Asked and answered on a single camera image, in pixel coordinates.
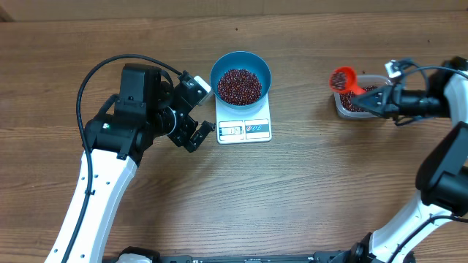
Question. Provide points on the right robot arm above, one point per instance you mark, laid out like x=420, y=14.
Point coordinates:
x=441, y=180

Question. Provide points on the red adzuki beans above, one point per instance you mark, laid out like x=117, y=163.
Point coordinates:
x=349, y=102

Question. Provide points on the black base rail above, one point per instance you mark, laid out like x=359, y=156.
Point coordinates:
x=135, y=254

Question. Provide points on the clear plastic container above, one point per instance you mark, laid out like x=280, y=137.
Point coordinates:
x=363, y=80

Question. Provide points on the white digital kitchen scale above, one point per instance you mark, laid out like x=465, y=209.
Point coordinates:
x=246, y=124

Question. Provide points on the blue bowl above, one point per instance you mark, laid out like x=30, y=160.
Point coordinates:
x=242, y=60

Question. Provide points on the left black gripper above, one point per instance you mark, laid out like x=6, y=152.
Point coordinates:
x=187, y=127

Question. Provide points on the orange measuring scoop blue handle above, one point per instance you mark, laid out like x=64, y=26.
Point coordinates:
x=351, y=84

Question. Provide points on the red beans in bowl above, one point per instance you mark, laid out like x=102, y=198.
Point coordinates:
x=239, y=87

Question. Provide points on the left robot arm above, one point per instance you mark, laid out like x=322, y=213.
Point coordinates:
x=147, y=106

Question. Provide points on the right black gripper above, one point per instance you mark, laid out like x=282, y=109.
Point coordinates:
x=390, y=101

